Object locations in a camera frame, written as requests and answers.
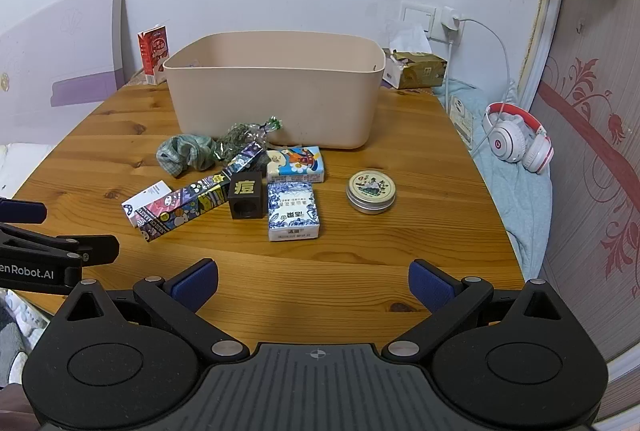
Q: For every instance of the white red headphones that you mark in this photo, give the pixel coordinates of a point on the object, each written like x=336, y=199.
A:
x=510, y=143

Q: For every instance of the floral patterned headboard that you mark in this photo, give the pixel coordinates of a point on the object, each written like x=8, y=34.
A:
x=590, y=111

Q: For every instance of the white bedding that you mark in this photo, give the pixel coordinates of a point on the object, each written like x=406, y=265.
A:
x=20, y=171

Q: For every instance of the cartoon printed tissue pack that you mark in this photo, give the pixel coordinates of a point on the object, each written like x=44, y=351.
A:
x=295, y=165

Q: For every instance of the green checked cloth scrunchie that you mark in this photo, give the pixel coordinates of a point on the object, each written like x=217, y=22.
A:
x=182, y=154

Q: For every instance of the black wooden cube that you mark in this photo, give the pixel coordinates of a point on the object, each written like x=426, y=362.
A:
x=245, y=193

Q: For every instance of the light blue quilt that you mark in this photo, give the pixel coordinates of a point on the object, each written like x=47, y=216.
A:
x=520, y=211

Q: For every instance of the pale rectangular phone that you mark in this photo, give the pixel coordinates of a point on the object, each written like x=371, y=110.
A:
x=462, y=121

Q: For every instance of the white purple board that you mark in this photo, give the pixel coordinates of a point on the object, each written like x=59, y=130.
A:
x=65, y=46

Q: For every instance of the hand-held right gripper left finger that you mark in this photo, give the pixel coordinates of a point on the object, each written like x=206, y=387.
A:
x=192, y=283

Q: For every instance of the white plug charger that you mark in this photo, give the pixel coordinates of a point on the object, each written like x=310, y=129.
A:
x=452, y=21

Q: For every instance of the white wall switch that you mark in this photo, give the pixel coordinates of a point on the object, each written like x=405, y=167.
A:
x=417, y=18

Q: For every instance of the long cartoon printed box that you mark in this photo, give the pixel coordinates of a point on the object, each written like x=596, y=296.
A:
x=200, y=198

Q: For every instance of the red drink carton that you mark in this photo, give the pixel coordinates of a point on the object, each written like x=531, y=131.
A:
x=152, y=53

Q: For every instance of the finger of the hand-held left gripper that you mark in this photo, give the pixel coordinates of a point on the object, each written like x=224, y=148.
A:
x=22, y=211
x=75, y=247

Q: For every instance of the green crinkled snack packet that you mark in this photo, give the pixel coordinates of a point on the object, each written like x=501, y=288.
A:
x=232, y=140

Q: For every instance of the round metal tin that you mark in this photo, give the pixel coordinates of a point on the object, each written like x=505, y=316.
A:
x=371, y=191

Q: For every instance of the small white pink box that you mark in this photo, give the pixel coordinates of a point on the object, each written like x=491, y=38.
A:
x=145, y=198

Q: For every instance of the blue white patterned box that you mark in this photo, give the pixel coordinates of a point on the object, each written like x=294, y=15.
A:
x=292, y=211

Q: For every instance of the gold tissue pack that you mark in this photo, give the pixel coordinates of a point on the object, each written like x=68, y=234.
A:
x=420, y=68

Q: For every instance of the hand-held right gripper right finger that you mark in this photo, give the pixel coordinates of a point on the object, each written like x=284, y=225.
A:
x=432, y=283

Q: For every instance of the beige plastic storage bin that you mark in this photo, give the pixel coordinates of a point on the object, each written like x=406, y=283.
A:
x=270, y=101

